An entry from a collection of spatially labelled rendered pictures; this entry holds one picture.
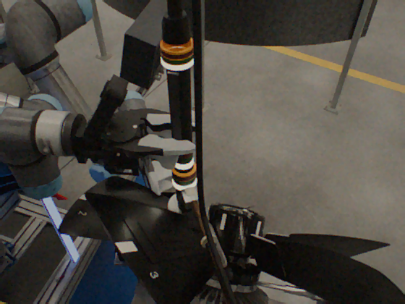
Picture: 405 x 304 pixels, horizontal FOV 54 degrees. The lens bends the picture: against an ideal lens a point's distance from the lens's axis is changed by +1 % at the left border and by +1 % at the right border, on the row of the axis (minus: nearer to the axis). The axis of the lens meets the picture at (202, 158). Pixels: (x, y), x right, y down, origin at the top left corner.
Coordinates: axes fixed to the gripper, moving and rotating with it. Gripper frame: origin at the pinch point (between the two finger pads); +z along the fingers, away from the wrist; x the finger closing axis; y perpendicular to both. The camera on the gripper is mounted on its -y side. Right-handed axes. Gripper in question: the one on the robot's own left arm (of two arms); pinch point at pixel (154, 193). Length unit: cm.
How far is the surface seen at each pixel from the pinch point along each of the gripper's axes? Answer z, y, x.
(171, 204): 10.7, 0.4, -9.4
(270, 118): -126, 121, 106
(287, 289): 28.1, 20.8, 4.6
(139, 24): -62, 12, -8
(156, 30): -59, 17, -7
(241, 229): 19.0, 11.9, -8.2
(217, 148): -111, 75, 111
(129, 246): 26.2, -10.8, -24.0
